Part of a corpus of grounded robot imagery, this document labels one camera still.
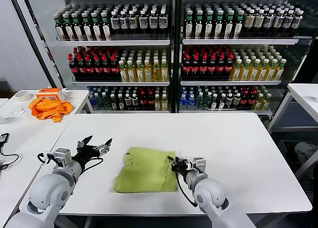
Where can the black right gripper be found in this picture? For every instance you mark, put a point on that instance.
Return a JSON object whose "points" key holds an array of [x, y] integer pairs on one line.
{"points": [[183, 166]]}

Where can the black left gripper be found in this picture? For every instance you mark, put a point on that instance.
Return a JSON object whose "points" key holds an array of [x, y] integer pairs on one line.
{"points": [[87, 153]]}

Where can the light green t-shirt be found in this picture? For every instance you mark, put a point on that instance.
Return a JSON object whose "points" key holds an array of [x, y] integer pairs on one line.
{"points": [[146, 171]]}

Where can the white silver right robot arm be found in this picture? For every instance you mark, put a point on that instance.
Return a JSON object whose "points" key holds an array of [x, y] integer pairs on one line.
{"points": [[211, 193]]}

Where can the large white work table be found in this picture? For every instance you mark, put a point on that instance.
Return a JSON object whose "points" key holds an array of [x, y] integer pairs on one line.
{"points": [[94, 128]]}

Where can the clear green water bottle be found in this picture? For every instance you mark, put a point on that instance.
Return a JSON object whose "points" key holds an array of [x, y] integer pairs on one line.
{"points": [[99, 101], [199, 101], [106, 101], [207, 101]]}

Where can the blue water bottle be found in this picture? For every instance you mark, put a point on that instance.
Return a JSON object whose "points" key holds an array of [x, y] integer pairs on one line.
{"points": [[183, 102], [191, 102], [92, 100]]}

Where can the white cap dark drink bottle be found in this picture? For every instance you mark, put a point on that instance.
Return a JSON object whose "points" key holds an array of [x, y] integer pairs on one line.
{"points": [[214, 103], [120, 103], [113, 103], [221, 103]]}

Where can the white shelf board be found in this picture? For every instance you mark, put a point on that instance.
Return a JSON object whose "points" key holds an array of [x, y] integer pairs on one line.
{"points": [[119, 84], [111, 43], [223, 112], [129, 112], [238, 42], [231, 83]]}

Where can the black white label bottle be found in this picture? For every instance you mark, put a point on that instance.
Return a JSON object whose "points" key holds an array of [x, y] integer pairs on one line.
{"points": [[135, 102], [236, 101], [128, 102], [229, 101]]}

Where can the crumpled orange cloth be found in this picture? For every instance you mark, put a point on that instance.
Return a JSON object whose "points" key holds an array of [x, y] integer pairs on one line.
{"points": [[47, 110]]}

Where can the yellow tea bottle white cap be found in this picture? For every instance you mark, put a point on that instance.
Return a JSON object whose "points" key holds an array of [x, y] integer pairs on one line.
{"points": [[157, 103], [263, 72], [279, 72], [254, 72], [148, 74], [266, 103], [123, 74], [156, 73], [165, 72], [271, 72], [236, 72], [259, 103], [131, 74], [140, 74], [245, 72], [164, 103]]}

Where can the white side table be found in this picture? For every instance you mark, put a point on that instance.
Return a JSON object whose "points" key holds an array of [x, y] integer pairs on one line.
{"points": [[305, 94], [29, 138]]}

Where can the red cap cola bottle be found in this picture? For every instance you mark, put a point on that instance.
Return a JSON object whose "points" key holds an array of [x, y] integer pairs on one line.
{"points": [[107, 68], [229, 67], [195, 67], [244, 100], [203, 67], [115, 68], [212, 67], [186, 67], [81, 68], [252, 100], [73, 67], [151, 102], [143, 102], [99, 68], [90, 68], [220, 67]]}

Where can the orange and white box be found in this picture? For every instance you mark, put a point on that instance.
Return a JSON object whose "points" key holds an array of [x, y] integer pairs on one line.
{"points": [[49, 94]]}

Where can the small white crumpled object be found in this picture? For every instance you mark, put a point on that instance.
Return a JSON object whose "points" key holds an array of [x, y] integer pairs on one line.
{"points": [[20, 111]]}

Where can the beige masking tape roll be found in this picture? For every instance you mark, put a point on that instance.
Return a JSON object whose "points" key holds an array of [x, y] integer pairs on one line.
{"points": [[24, 100]]}

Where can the black power adapter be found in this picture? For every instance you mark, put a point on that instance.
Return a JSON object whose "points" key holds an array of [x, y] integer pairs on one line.
{"points": [[4, 138]]}

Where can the black floor crate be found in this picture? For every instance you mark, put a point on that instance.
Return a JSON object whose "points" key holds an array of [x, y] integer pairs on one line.
{"points": [[285, 151]]}

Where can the green cap dark tea bottle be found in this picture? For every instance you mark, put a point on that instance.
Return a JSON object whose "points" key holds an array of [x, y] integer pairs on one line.
{"points": [[239, 26], [59, 29], [96, 28], [87, 28], [199, 26], [209, 26], [68, 29], [189, 26], [106, 28], [77, 29], [229, 26], [219, 26]]}

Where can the blue label dark bottle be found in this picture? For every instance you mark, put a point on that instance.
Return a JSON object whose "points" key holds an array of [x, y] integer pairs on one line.
{"points": [[297, 22], [124, 23], [278, 22], [133, 23], [115, 23], [143, 22], [269, 22], [153, 22], [163, 22], [288, 22]]}

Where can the black slanted pole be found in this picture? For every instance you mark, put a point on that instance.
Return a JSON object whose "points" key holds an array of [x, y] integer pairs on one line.
{"points": [[32, 31]]}

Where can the grey green fabric bundle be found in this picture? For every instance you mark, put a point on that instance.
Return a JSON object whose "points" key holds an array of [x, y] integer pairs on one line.
{"points": [[306, 152]]}

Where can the beige label dark bottle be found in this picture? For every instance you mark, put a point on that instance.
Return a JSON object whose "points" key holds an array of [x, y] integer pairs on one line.
{"points": [[259, 22], [250, 22]]}

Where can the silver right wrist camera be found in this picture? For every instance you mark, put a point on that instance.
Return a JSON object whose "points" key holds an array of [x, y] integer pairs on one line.
{"points": [[199, 164]]}

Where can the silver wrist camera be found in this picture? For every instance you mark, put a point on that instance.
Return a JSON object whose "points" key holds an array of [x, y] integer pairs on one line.
{"points": [[62, 156], [199, 164]]}

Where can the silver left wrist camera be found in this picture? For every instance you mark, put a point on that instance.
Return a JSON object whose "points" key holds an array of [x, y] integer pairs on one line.
{"points": [[62, 156]]}

